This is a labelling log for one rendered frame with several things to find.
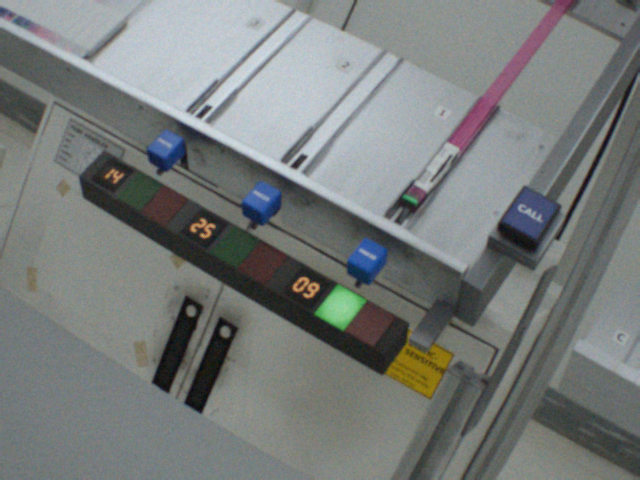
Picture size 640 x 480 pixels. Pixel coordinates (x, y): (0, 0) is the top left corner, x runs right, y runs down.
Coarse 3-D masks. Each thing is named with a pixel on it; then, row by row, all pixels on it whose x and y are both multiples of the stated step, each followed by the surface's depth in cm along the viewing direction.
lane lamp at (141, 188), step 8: (136, 176) 109; (144, 176) 109; (128, 184) 109; (136, 184) 109; (144, 184) 109; (152, 184) 109; (160, 184) 109; (120, 192) 108; (128, 192) 108; (136, 192) 108; (144, 192) 108; (152, 192) 108; (128, 200) 108; (136, 200) 108; (144, 200) 108; (136, 208) 107
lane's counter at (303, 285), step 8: (304, 272) 103; (312, 272) 103; (296, 280) 103; (304, 280) 103; (312, 280) 103; (320, 280) 103; (288, 288) 103; (296, 288) 103; (304, 288) 103; (312, 288) 103; (320, 288) 103; (288, 296) 102; (296, 296) 102; (304, 296) 102; (312, 296) 102; (320, 296) 102; (304, 304) 102; (312, 304) 102
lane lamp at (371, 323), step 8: (368, 304) 102; (360, 312) 101; (368, 312) 101; (376, 312) 101; (384, 312) 101; (352, 320) 101; (360, 320) 101; (368, 320) 101; (376, 320) 101; (384, 320) 101; (392, 320) 101; (352, 328) 100; (360, 328) 100; (368, 328) 100; (376, 328) 100; (384, 328) 100; (360, 336) 100; (368, 336) 100; (376, 336) 100; (368, 344) 99; (376, 344) 99
